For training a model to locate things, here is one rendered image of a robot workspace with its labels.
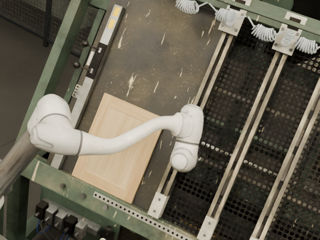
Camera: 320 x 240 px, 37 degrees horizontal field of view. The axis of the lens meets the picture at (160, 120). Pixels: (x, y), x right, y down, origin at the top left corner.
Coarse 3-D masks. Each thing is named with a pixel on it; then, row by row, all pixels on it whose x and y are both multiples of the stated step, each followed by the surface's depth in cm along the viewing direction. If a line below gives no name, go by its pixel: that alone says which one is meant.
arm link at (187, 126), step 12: (192, 108) 201; (156, 120) 197; (168, 120) 198; (180, 120) 198; (192, 120) 199; (84, 132) 186; (132, 132) 193; (144, 132) 194; (180, 132) 199; (192, 132) 200; (84, 144) 183; (96, 144) 185; (108, 144) 188; (120, 144) 190; (132, 144) 194
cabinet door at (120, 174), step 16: (112, 96) 256; (112, 112) 256; (128, 112) 253; (144, 112) 251; (96, 128) 257; (112, 128) 255; (128, 128) 253; (144, 144) 250; (80, 160) 259; (96, 160) 257; (112, 160) 255; (128, 160) 252; (144, 160) 250; (80, 176) 259; (96, 176) 256; (112, 176) 254; (128, 176) 252; (112, 192) 253; (128, 192) 251
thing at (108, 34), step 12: (120, 12) 255; (108, 24) 256; (108, 36) 256; (108, 48) 258; (84, 84) 258; (84, 96) 258; (84, 108) 260; (72, 120) 259; (60, 156) 260; (60, 168) 263
